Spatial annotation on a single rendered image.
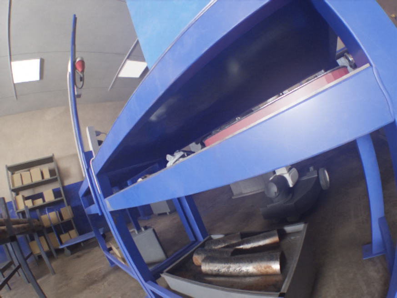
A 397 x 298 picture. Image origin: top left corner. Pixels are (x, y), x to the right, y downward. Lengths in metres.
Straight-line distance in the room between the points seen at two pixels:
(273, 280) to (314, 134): 0.47
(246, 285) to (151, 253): 0.88
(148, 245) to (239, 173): 1.15
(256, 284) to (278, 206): 0.83
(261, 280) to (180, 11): 0.70
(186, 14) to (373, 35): 0.27
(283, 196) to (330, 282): 0.74
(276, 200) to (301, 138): 1.14
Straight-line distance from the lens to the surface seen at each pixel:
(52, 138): 4.76
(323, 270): 0.91
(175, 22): 0.34
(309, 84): 0.34
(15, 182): 4.23
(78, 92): 1.28
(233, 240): 0.76
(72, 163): 4.54
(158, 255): 1.36
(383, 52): 0.22
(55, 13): 3.20
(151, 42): 0.38
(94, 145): 1.03
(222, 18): 0.27
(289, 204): 1.29
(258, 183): 2.51
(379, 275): 0.85
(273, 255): 0.59
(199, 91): 0.53
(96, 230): 2.00
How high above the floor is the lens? 0.65
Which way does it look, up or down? 6 degrees up
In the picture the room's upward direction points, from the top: 22 degrees counter-clockwise
